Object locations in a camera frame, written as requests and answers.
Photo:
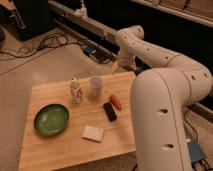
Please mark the blue electronic box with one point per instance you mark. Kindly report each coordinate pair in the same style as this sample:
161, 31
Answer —
195, 151

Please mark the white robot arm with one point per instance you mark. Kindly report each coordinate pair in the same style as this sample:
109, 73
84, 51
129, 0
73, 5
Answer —
172, 82

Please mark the wooden board table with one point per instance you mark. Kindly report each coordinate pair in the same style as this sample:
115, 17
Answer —
69, 148

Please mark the black cabinet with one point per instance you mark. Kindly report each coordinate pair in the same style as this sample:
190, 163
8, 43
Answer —
25, 19

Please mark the orange marker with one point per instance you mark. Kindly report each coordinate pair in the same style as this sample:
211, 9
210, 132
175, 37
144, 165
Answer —
114, 100

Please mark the white spray bottle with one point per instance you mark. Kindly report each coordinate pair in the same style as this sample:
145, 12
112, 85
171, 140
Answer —
82, 12

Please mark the white patterned bottle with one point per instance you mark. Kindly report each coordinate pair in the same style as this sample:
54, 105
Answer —
76, 91

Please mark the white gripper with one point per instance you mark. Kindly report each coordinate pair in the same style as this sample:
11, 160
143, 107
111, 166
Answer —
126, 62

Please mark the black eraser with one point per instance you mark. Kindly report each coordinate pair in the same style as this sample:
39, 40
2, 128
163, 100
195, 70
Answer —
110, 111

